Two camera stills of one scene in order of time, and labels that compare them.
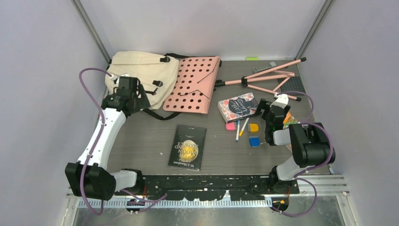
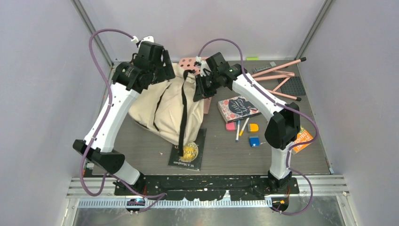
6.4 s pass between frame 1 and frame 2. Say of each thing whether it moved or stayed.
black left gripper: moved
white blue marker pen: stayed
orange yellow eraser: stayed
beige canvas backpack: moved
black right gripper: moved
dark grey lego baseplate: stayed
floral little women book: stayed
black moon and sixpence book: stayed
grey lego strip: stayed
